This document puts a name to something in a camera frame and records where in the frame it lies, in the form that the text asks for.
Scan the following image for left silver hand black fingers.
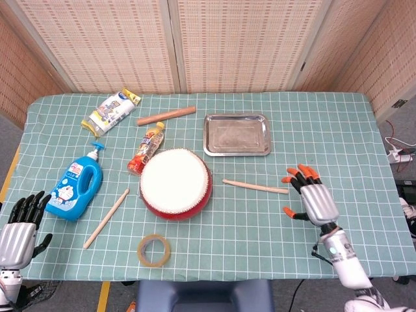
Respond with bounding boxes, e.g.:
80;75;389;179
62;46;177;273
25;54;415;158
0;190;53;269

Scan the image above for right silver hand orange fingertips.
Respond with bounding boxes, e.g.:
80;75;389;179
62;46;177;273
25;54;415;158
281;164;340;228

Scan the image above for light wooden drumstick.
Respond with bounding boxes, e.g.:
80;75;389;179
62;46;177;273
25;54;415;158
222;179;289;195
83;188;131;250

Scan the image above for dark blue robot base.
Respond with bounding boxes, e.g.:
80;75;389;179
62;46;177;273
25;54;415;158
135;279;276;312

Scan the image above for stainless steel tray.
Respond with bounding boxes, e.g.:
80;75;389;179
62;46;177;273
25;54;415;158
203;112;271;157

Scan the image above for red drum white skin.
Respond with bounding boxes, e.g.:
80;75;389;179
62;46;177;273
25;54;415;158
139;148;214;222

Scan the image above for blue detergent pump bottle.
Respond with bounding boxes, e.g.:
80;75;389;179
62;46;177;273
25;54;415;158
45;141;106;223

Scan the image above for green checked tablecloth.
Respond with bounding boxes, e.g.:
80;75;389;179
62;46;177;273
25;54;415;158
0;92;416;282

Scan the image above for black device box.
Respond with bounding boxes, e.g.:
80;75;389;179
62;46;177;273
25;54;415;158
395;178;416;198

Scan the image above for white power strip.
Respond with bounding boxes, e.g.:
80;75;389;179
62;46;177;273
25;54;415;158
386;148;413;164

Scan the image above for white and black shoe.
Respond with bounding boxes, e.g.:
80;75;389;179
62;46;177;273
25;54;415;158
399;197;416;239

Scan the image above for clear packing tape roll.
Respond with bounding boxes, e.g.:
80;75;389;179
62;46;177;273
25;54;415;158
136;233;172;268

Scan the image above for drink bottle yellow cap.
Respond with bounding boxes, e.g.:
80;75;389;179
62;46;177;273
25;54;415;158
127;122;166;176

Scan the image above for white yellow snack package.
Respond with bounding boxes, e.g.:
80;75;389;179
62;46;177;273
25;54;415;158
81;88;142;138

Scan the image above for bamboo folding screen panel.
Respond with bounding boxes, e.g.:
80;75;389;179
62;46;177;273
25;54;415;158
0;0;181;95
0;12;71;127
356;0;416;123
167;0;332;95
294;0;391;94

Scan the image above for brown wooden rolling pin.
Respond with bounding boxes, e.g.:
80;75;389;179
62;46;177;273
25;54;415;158
136;106;198;127

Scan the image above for black wrist cable with plug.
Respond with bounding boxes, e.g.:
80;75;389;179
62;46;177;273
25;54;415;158
311;242;334;266

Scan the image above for thick black cable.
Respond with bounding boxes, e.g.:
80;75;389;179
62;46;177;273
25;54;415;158
285;279;306;312

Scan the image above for thin red cable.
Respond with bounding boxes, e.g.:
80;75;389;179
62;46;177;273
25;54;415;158
385;120;400;148

